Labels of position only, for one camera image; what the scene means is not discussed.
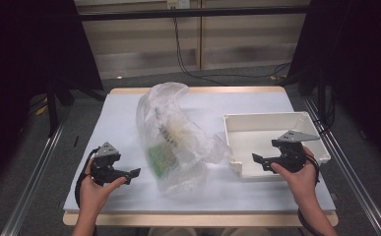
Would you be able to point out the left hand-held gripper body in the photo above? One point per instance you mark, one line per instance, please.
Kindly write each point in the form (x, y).
(104, 164)

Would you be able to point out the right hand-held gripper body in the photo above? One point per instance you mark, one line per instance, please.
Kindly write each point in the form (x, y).
(293, 155)

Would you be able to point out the green snack packet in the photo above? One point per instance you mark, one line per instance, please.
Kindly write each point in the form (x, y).
(161, 159)

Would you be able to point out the clear plastic bag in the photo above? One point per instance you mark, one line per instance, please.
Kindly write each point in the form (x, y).
(178, 114)

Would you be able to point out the person's right hand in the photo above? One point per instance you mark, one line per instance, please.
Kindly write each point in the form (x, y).
(299, 185)

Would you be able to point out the person's left hand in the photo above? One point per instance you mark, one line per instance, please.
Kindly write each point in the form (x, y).
(93, 196)

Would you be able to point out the white plastic tray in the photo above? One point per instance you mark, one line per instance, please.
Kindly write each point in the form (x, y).
(253, 137)

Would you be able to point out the pale packet with dark print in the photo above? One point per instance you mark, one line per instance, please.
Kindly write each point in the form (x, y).
(175, 129)

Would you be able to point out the wooden table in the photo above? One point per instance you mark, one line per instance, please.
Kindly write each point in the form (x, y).
(194, 219)

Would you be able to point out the black metal stand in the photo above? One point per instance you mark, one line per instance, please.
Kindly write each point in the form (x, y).
(51, 108)

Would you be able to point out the black curtain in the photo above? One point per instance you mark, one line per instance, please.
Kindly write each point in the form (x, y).
(20, 65)
(358, 65)

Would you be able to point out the black horizontal bar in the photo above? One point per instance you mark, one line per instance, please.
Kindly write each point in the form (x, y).
(194, 13)

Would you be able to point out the metal floor rail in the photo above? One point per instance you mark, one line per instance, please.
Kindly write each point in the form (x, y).
(30, 187)
(352, 183)

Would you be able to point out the white wall outlet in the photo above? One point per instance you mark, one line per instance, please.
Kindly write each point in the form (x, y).
(178, 4)

